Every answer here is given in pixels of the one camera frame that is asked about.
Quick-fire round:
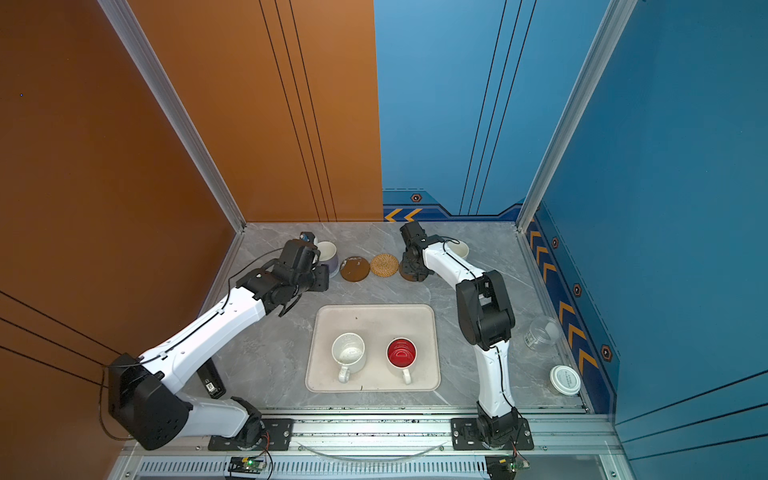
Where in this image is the lavender mug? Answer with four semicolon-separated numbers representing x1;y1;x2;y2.
317;241;340;278

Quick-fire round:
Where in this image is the cream white mug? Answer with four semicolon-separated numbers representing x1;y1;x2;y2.
446;239;470;259

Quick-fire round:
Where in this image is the red interior white mug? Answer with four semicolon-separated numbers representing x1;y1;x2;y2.
386;337;418;385

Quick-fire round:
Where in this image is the white ribbed mug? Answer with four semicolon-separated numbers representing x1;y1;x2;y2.
331;332;367;384

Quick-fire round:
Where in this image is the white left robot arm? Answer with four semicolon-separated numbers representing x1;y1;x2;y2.
104;232;329;450

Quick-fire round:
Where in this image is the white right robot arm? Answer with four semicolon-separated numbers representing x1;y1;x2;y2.
400;222;520;449

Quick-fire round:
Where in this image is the round woven rattan coaster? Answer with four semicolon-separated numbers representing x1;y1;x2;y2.
370;254;399;278

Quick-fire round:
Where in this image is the glossy dark brown coaster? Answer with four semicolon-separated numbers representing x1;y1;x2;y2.
340;256;370;282

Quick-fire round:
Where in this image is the beige serving tray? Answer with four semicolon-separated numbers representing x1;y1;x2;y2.
305;304;441;393

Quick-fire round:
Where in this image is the black stapler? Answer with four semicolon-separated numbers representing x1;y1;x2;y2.
197;358;226;399

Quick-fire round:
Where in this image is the clear glass cup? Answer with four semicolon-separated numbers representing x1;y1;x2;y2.
524;316;563;352

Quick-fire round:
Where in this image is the green circuit board left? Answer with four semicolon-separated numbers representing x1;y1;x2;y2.
227;456;269;478

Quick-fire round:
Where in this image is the white lidded jar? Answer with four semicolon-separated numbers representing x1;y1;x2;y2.
549;365;582;396

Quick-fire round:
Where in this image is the circuit board right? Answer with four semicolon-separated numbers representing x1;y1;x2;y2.
485;456;530;480

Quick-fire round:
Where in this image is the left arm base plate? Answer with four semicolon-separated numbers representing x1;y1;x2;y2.
208;418;294;452

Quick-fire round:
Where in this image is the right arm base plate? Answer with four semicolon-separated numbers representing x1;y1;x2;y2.
450;417;535;451

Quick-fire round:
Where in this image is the aluminium front rail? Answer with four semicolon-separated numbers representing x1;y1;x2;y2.
109;408;634;479

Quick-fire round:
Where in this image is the aluminium corner post left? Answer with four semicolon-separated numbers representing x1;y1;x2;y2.
98;0;247;234

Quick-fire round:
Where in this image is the aluminium corner post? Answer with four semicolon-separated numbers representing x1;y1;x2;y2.
98;0;247;234
516;0;638;234

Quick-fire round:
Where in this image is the aluminium corner post right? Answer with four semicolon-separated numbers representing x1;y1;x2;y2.
516;0;638;234

